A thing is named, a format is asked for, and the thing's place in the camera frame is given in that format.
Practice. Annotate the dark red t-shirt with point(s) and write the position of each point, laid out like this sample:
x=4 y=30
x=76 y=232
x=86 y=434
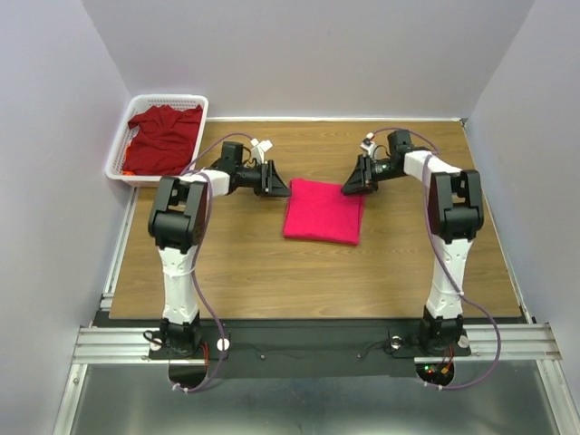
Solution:
x=165 y=140

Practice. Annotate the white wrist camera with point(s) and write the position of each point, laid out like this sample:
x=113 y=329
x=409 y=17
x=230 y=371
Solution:
x=368 y=145
x=259 y=149

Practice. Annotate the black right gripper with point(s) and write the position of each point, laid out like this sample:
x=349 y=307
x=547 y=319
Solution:
x=361 y=180

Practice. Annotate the white plastic basket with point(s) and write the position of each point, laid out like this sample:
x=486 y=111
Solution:
x=140 y=104

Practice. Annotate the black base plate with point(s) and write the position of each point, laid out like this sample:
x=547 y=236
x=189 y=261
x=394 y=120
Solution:
x=244 y=365

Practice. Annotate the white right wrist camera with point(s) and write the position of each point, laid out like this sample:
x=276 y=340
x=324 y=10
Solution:
x=368 y=145

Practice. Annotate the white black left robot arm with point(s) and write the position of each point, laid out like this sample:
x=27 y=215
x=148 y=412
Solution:
x=178 y=222

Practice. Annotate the pink t-shirt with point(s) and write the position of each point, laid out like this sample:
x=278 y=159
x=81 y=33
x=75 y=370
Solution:
x=319 y=211

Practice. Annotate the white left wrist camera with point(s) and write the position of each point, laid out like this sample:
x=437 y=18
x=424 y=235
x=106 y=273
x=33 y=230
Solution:
x=259 y=149

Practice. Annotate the aluminium mounting rail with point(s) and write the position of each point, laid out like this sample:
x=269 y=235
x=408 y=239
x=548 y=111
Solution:
x=509 y=342

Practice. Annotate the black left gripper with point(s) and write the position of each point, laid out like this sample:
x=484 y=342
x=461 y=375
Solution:
x=271 y=182

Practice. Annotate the orange garment in basket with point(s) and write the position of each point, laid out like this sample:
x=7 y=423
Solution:
x=124 y=170

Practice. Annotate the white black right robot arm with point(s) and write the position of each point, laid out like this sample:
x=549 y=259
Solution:
x=454 y=214

